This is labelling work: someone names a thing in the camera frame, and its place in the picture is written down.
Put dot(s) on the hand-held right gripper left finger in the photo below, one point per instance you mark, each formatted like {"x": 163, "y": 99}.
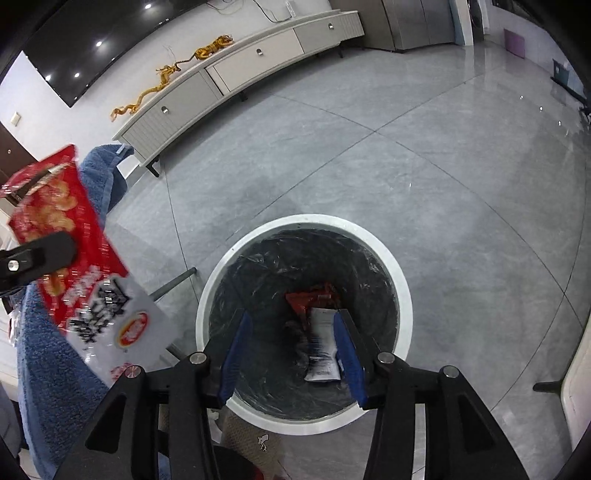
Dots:
{"x": 234, "y": 360}

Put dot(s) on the white wrapper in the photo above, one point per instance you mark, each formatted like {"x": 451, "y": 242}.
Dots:
{"x": 321, "y": 341}

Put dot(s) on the grey printed cloth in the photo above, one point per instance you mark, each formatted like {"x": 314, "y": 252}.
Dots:
{"x": 251, "y": 438}

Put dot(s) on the white furniture with black leg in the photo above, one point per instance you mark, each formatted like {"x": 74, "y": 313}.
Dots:
{"x": 577, "y": 392}

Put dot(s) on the white power strip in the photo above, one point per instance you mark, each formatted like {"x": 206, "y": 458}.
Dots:
{"x": 291, "y": 9}

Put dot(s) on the white round trash bin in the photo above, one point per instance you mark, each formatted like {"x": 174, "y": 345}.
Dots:
{"x": 304, "y": 220}

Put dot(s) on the grey television cabinet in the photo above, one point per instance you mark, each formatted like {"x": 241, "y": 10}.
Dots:
{"x": 258, "y": 60}

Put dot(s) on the red crumpled wrapper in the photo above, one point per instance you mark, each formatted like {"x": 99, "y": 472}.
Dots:
{"x": 304, "y": 300}

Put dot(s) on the beige light switch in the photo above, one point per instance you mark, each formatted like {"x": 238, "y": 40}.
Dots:
{"x": 15, "y": 119}

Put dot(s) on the golden tiger figurine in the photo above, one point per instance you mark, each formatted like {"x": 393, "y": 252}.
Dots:
{"x": 210, "y": 49}

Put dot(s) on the red snack bag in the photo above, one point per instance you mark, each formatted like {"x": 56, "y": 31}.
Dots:
{"x": 64, "y": 203}

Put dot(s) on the black bin liner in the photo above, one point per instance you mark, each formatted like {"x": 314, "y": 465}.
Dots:
{"x": 258, "y": 277}

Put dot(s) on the golden dragon figurine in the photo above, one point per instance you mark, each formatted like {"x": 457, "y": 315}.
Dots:
{"x": 150, "y": 91}

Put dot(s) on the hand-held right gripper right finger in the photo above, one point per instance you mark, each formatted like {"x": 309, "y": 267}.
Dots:
{"x": 350, "y": 364}

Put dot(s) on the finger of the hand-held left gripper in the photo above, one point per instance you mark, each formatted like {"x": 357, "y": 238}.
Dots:
{"x": 46, "y": 256}
{"x": 34, "y": 184}

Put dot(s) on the black wall television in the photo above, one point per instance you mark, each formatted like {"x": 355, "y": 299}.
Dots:
{"x": 92, "y": 37}

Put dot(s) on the grey refrigerator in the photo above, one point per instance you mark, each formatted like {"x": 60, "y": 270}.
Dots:
{"x": 406, "y": 23}

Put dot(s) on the blue towel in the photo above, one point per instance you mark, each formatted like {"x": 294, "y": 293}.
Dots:
{"x": 51, "y": 369}

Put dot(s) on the small purple bin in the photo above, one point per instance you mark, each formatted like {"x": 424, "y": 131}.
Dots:
{"x": 515, "y": 42}

